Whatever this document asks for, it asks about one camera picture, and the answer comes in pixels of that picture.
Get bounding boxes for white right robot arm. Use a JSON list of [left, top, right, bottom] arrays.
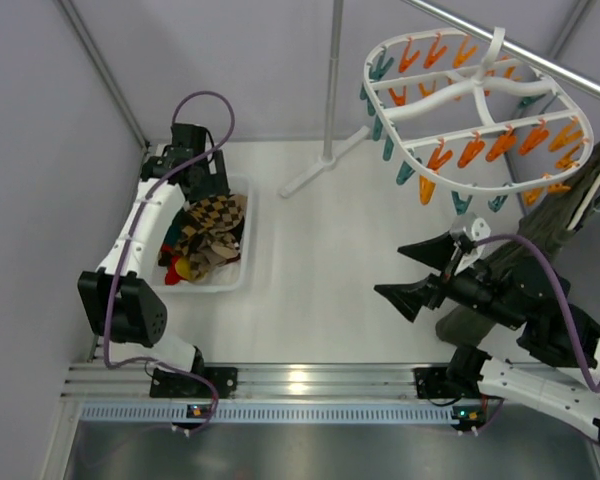
[[374, 232, 600, 446]]

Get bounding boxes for white oval clip hanger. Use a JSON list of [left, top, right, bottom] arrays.
[[360, 28, 593, 208]]

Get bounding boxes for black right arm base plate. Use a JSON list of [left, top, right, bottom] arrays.
[[413, 366, 501, 400]]

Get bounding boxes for silver metal hanging rail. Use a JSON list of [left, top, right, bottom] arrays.
[[409, 0, 600, 109]]

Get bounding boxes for dark teal sock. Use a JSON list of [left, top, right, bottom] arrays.
[[163, 215, 186, 248]]

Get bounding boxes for aluminium mounting rail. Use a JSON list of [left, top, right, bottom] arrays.
[[60, 362, 446, 402]]

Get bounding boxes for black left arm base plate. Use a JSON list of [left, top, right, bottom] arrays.
[[149, 367, 238, 399]]

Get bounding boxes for white plastic laundry basket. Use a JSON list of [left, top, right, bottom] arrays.
[[150, 174, 256, 294]]

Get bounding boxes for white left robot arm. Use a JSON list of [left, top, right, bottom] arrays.
[[77, 122, 228, 382]]

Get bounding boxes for orange brown argyle sock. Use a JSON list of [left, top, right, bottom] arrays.
[[180, 194, 248, 243]]

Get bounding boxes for dark green drawstring shorts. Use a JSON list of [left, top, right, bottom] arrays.
[[434, 124, 600, 346]]

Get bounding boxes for yellow red sock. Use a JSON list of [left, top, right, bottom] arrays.
[[164, 257, 192, 286]]

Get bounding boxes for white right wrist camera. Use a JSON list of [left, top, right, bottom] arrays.
[[449, 212, 491, 275]]

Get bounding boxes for white drying rack stand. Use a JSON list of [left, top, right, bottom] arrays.
[[278, 0, 370, 199]]

